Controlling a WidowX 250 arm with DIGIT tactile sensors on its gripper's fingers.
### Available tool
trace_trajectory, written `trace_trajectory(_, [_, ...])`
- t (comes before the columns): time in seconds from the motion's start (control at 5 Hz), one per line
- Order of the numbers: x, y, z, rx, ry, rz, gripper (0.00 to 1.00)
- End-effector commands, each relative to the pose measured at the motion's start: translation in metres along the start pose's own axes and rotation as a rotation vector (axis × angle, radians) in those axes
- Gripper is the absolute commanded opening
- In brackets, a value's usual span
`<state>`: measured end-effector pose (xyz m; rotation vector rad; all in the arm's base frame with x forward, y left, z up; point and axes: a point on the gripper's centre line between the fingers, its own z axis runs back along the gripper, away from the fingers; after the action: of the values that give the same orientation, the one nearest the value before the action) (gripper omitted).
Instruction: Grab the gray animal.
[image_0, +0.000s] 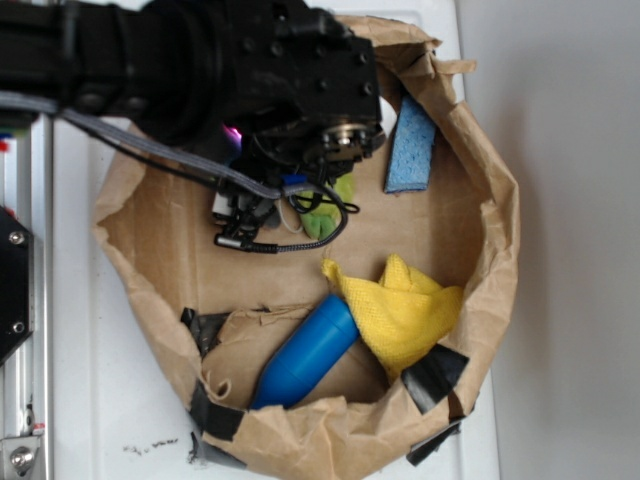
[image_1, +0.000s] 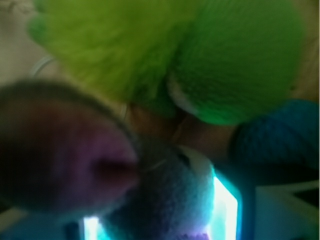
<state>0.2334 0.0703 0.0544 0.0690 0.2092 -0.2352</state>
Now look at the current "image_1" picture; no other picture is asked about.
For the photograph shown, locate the translucent gripper right finger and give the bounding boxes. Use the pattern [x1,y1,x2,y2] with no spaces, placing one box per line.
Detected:
[206,168,243,240]

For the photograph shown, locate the teal textured ball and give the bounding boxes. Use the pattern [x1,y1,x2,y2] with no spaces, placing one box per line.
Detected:
[228,99,320,170]

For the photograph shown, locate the translucent gripper left finger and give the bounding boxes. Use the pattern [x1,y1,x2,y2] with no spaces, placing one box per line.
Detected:
[83,216,104,240]

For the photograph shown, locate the green plush frog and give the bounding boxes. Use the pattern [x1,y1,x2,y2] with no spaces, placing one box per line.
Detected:
[28,0,304,125]

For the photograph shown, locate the gray plush animal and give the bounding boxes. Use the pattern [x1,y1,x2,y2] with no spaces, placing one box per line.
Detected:
[0,80,214,240]

